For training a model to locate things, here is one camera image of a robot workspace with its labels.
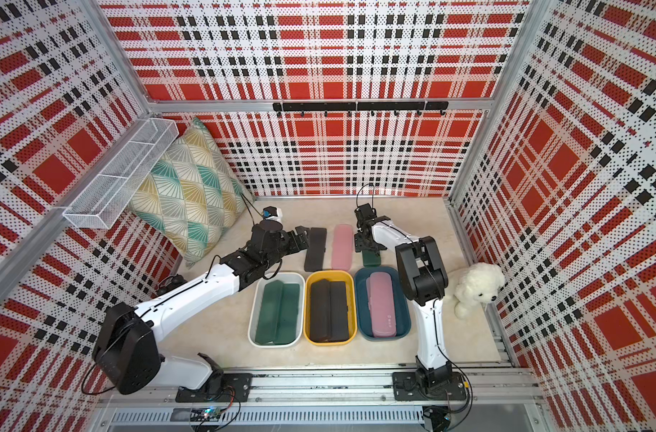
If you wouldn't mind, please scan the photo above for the black pencil case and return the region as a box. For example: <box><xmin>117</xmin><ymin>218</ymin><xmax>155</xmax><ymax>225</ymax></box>
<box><xmin>328</xmin><ymin>281</ymin><xmax>349</xmax><ymax>342</ymax></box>
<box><xmin>304</xmin><ymin>228</ymin><xmax>327</xmax><ymax>272</ymax></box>
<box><xmin>310</xmin><ymin>279</ymin><xmax>331</xmax><ymax>343</ymax></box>

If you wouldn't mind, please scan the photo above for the pink pencil case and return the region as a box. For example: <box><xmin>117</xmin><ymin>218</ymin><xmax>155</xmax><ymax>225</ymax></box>
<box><xmin>331</xmin><ymin>224</ymin><xmax>354</xmax><ymax>272</ymax></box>
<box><xmin>366</xmin><ymin>276</ymin><xmax>375</xmax><ymax>337</ymax></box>
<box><xmin>370</xmin><ymin>272</ymin><xmax>396</xmax><ymax>338</ymax></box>

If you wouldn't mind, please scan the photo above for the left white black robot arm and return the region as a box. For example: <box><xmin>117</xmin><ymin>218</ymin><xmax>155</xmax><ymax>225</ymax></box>
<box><xmin>92</xmin><ymin>220</ymin><xmax>309</xmax><ymax>399</ymax></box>

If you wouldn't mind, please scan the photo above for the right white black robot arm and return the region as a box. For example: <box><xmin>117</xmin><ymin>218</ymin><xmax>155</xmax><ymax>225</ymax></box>
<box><xmin>355</xmin><ymin>203</ymin><xmax>473</xmax><ymax>407</ymax></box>

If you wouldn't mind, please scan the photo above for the white storage tray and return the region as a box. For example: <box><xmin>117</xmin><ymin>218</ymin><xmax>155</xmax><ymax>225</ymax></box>
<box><xmin>248</xmin><ymin>272</ymin><xmax>305</xmax><ymax>348</ymax></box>

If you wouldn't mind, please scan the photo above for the yellow storage tray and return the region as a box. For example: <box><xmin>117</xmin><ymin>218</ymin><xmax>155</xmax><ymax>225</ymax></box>
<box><xmin>303</xmin><ymin>270</ymin><xmax>358</xmax><ymax>347</ymax></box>

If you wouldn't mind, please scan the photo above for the teal storage tray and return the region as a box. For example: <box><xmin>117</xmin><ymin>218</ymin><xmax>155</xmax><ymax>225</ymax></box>
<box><xmin>354</xmin><ymin>266</ymin><xmax>412</xmax><ymax>341</ymax></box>

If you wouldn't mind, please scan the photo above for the patterned throw pillow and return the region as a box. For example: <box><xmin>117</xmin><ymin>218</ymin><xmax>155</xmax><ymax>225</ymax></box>
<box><xmin>128</xmin><ymin>118</ymin><xmax>254</xmax><ymax>267</ymax></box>

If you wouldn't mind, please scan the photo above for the black alarm clock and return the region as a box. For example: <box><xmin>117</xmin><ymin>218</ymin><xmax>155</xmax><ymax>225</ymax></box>
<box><xmin>156</xmin><ymin>274</ymin><xmax>187</xmax><ymax>297</ymax></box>

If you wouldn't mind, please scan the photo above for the white plush seal toy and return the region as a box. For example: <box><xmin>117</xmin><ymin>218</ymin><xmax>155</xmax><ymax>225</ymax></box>
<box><xmin>449</xmin><ymin>263</ymin><xmax>506</xmax><ymax>320</ymax></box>

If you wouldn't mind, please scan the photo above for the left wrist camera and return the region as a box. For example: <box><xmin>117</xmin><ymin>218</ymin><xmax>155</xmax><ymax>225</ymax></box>
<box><xmin>261</xmin><ymin>206</ymin><xmax>283</xmax><ymax>222</ymax></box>

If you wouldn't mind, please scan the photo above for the black hook rail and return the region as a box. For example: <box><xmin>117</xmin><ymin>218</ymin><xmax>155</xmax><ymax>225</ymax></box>
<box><xmin>272</xmin><ymin>101</ymin><xmax>450</xmax><ymax>114</ymax></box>

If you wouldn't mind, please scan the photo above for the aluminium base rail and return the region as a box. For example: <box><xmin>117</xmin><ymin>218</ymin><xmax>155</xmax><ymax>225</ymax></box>
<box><xmin>97</xmin><ymin>366</ymin><xmax>545</xmax><ymax>409</ymax></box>

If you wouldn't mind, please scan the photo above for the white wire mesh shelf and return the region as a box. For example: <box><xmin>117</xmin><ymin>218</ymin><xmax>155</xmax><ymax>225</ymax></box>
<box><xmin>63</xmin><ymin>117</ymin><xmax>178</xmax><ymax>230</ymax></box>

